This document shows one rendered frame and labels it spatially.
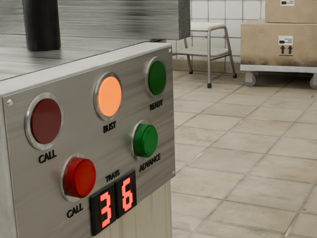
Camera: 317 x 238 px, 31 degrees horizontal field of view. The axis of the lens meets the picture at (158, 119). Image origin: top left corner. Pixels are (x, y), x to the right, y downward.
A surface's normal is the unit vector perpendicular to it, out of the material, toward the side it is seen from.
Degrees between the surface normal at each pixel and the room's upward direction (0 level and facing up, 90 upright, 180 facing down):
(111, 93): 90
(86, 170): 90
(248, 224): 0
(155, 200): 90
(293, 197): 0
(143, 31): 90
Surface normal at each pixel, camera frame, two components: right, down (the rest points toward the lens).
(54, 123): 0.88, 0.10
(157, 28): -0.48, 0.25
